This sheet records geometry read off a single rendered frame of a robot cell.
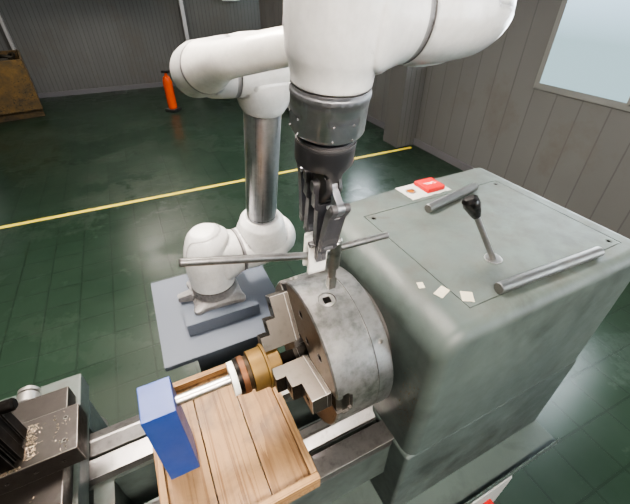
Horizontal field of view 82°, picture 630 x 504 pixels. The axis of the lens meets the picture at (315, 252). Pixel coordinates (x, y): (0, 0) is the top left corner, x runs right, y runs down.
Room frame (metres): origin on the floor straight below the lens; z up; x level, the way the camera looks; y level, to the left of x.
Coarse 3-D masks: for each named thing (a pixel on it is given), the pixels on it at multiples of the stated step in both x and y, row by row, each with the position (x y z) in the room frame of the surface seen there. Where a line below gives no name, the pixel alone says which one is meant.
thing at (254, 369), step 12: (252, 348) 0.48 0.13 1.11; (276, 348) 0.48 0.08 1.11; (240, 360) 0.44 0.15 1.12; (252, 360) 0.44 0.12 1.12; (264, 360) 0.44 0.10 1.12; (276, 360) 0.45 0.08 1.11; (240, 372) 0.42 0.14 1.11; (252, 372) 0.42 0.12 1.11; (264, 372) 0.42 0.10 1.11; (240, 384) 0.40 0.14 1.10; (252, 384) 0.41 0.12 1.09; (264, 384) 0.41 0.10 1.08
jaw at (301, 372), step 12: (300, 360) 0.45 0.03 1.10; (276, 372) 0.42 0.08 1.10; (288, 372) 0.42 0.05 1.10; (300, 372) 0.42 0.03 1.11; (312, 372) 0.42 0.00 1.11; (276, 384) 0.41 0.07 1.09; (288, 384) 0.41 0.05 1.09; (300, 384) 0.40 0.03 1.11; (312, 384) 0.39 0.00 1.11; (324, 384) 0.39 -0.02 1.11; (300, 396) 0.39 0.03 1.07; (312, 396) 0.37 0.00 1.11; (324, 396) 0.37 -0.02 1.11; (348, 396) 0.37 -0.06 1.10; (312, 408) 0.36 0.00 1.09; (324, 408) 0.37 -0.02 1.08; (336, 408) 0.36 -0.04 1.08
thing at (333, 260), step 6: (336, 246) 0.46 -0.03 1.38; (336, 252) 0.46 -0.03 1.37; (330, 258) 0.47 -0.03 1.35; (336, 258) 0.46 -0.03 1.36; (330, 264) 0.47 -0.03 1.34; (336, 264) 0.47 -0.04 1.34; (330, 270) 0.47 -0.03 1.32; (330, 276) 0.47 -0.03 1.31; (330, 282) 0.47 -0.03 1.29; (330, 288) 0.48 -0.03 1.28
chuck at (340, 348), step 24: (288, 288) 0.55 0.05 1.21; (312, 288) 0.52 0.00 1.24; (336, 288) 0.52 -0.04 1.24; (312, 312) 0.46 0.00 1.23; (336, 312) 0.47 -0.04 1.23; (312, 336) 0.45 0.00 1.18; (336, 336) 0.43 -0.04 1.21; (360, 336) 0.43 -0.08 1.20; (312, 360) 0.45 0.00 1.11; (336, 360) 0.39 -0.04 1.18; (360, 360) 0.40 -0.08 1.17; (336, 384) 0.37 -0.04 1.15; (360, 384) 0.38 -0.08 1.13; (360, 408) 0.38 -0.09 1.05
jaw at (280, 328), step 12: (276, 300) 0.53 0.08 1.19; (288, 300) 0.54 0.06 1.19; (276, 312) 0.52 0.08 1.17; (288, 312) 0.53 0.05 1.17; (264, 324) 0.52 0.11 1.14; (276, 324) 0.50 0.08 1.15; (288, 324) 0.51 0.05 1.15; (264, 336) 0.49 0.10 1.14; (276, 336) 0.49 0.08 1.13; (288, 336) 0.49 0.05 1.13; (300, 336) 0.50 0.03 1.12; (264, 348) 0.47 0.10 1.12
